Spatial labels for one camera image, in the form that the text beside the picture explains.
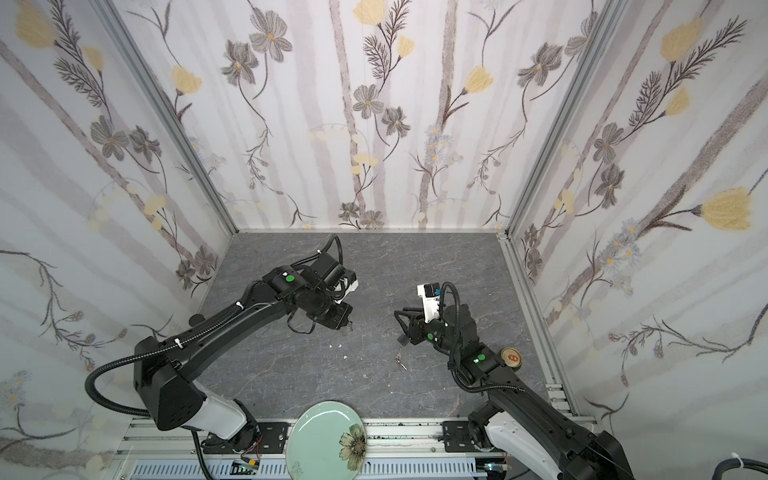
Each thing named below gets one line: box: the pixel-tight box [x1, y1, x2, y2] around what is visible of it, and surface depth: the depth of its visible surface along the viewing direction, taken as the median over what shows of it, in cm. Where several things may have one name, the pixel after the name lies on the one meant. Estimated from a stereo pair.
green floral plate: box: [285, 400, 367, 480], surface depth 74 cm
